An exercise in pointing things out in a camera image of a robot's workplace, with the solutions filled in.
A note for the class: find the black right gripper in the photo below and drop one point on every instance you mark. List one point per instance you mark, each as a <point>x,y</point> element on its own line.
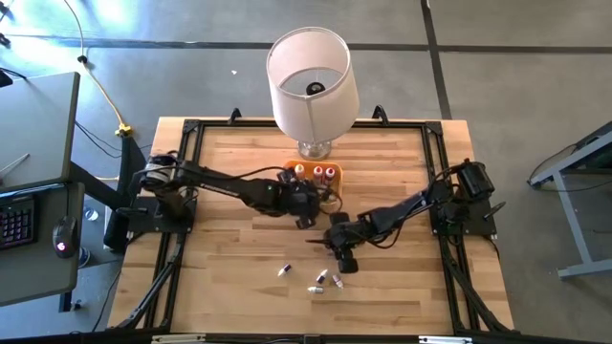
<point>346,236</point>

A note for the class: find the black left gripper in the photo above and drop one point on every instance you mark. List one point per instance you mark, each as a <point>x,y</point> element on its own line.
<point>301,200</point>

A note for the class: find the large crimson food coloring bottle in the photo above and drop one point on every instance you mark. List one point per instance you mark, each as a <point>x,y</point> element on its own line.
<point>330,174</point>

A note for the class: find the large orange-red food coloring bottle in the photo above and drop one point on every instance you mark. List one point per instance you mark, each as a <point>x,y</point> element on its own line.
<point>317,173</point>

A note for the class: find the small black food coloring bottle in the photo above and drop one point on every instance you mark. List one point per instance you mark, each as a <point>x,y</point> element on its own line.
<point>321,276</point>
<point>285,270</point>

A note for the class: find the small dark red coloring bottle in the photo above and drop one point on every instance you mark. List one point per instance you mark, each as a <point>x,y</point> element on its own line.
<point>338,281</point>

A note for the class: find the small pink food coloring bottle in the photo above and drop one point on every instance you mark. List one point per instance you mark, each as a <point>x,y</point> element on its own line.
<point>315,289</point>

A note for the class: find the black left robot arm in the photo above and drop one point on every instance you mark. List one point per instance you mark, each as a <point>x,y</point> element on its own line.
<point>225,184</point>

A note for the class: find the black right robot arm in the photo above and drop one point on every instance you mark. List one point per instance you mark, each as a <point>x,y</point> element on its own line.
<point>406,208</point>

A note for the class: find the yellow plastic bin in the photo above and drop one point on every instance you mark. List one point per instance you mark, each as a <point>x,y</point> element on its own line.
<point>337,172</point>

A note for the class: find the white shade table lamp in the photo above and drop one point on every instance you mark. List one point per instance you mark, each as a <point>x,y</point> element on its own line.
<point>311,110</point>

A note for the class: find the black clamp hook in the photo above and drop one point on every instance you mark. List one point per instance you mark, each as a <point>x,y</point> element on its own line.
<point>380,114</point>
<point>234,115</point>

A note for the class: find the grey metal table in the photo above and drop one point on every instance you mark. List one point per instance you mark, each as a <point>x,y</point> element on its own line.
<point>571,220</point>

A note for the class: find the black computer mouse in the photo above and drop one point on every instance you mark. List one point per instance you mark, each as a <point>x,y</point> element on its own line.
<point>64,236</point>

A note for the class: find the grey office desk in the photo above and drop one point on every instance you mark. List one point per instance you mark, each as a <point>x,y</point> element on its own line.
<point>38,119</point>

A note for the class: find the black keyboard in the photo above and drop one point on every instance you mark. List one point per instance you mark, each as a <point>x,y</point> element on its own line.
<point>16,222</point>

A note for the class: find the black aluminium table frame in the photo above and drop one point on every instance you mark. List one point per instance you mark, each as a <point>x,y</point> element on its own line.
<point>190,126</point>

